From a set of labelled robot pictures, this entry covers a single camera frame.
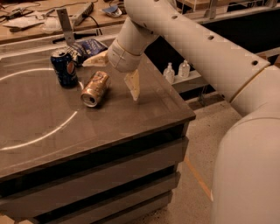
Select blue chip bag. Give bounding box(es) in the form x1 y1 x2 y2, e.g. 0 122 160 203
66 38 108 67

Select metal bracket post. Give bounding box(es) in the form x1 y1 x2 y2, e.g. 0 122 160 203
56 8 75 46

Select clear bottle right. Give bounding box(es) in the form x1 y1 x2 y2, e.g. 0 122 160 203
178 60 190 78

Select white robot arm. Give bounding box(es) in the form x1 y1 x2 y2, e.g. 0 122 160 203
84 0 280 224

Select clear bottle left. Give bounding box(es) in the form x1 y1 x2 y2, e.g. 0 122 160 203
164 62 175 84

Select grey power strip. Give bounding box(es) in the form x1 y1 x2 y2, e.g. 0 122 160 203
72 2 94 26

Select blue white small bowl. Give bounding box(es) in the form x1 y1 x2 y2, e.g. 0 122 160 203
102 5 122 18

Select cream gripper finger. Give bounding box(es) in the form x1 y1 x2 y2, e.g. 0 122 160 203
82 51 109 67
124 69 140 102

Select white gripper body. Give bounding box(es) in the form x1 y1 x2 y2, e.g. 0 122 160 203
108 38 145 73

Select clear bottle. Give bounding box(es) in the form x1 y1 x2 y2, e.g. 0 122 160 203
178 60 190 78
164 62 175 84

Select orange soda can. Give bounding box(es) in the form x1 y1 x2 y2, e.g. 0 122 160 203
80 71 110 108

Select white papers on desk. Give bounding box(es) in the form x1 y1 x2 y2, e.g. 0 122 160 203
3 17 45 28

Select blue Pepsi can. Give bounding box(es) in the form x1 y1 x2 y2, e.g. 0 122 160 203
50 48 78 88

